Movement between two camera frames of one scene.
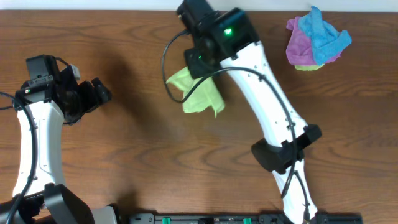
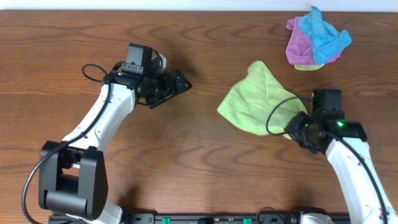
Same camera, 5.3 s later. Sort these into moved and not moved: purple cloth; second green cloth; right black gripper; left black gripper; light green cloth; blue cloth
Moved: left black gripper; light green cloth; right black gripper
Not moved: blue cloth; purple cloth; second green cloth
